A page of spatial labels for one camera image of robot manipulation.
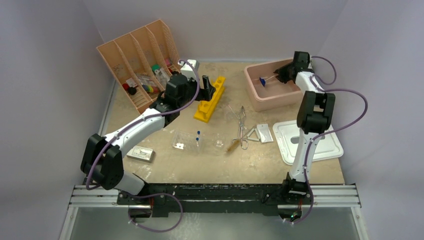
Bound clear well plate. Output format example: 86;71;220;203
171;131;204;154

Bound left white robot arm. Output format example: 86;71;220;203
80;73;217;205

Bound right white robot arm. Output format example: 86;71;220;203
274;51;336;204

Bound yellow test tube rack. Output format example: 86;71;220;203
193;76;226;123

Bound pink plastic bin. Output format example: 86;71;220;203
244;58;304;112

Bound wooden bristle brush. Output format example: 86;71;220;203
226;138;241;153

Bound green capped tube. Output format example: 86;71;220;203
151;64;161;75

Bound white plastic bin lid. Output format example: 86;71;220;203
272;120;344;166

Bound metal crucible tongs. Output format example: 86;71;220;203
231;106;249;150

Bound white packet pouch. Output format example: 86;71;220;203
256;123;274;144

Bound metal clay triangle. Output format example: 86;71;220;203
242;127;261;142

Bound peach plastic file organizer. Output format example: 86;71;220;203
96;19;181;113

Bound black rubber stopper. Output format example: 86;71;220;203
127;87;137;96

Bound white slide box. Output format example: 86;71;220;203
126;145;156;163

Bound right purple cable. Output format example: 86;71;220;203
298;55;369;226

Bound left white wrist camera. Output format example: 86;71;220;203
178;59;200;80

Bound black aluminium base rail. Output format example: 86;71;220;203
67;182;362;220

